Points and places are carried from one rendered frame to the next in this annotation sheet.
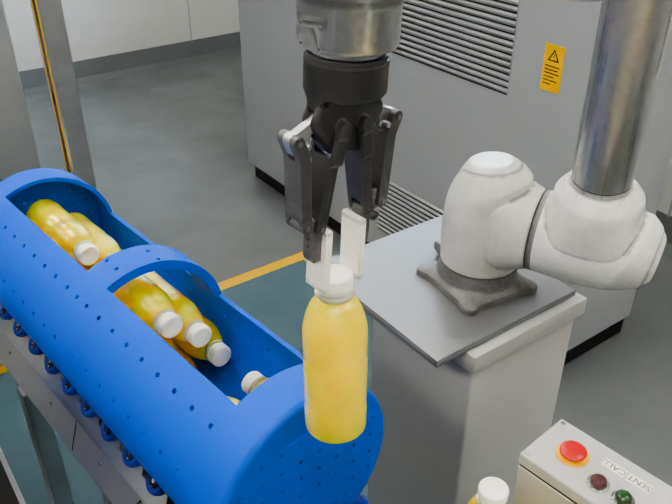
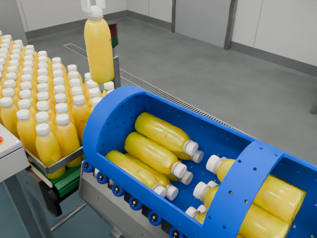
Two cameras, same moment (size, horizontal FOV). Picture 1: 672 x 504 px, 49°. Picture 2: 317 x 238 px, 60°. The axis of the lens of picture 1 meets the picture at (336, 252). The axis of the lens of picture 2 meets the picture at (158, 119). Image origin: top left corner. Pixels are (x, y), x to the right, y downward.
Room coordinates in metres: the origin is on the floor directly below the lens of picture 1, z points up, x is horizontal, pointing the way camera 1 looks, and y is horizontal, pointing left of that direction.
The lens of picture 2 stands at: (1.37, 0.07, 1.62)
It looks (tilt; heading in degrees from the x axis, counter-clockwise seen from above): 35 degrees down; 173
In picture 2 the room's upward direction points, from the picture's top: straight up
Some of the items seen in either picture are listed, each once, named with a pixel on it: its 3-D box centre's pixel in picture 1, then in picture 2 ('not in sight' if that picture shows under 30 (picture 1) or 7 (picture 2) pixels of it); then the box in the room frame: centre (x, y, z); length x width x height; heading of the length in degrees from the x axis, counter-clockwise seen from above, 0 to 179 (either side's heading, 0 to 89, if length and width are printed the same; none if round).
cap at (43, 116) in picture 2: not in sight; (42, 116); (0.57, -0.22, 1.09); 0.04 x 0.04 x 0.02
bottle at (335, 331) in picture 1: (335, 359); (99, 48); (0.62, 0.00, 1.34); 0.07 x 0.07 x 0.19
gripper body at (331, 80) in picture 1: (344, 100); not in sight; (0.63, -0.01, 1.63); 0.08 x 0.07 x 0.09; 131
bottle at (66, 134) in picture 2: not in sight; (68, 142); (0.60, -0.15, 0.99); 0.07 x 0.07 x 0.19
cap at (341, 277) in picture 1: (334, 281); (94, 11); (0.63, 0.00, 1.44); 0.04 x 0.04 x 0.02
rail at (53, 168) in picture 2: not in sight; (97, 140); (0.57, -0.05, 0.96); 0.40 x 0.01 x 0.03; 132
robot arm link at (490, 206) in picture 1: (490, 211); not in sight; (1.24, -0.30, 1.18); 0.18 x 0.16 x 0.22; 62
